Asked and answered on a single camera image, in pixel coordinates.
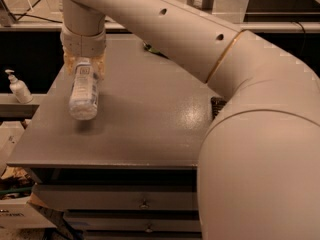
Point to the black snack packet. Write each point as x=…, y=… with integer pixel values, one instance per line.
x=216, y=106

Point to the green chip bag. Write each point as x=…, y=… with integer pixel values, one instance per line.
x=152, y=50

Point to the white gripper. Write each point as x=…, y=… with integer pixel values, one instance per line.
x=82, y=44

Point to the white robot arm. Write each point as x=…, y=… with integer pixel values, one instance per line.
x=259, y=164

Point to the clear blue plastic bottle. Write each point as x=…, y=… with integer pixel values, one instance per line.
x=83, y=102

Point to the grey drawer cabinet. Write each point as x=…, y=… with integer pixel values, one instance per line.
x=142, y=145

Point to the upper drawer knob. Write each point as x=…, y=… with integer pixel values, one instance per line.
x=144, y=205

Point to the grey side shelf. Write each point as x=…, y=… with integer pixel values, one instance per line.
x=11, y=109

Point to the metal rail frame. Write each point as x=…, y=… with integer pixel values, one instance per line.
x=261, y=16

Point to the white pump dispenser bottle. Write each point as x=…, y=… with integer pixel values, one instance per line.
x=18, y=88

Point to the white cardboard box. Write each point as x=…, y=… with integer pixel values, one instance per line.
x=19, y=214

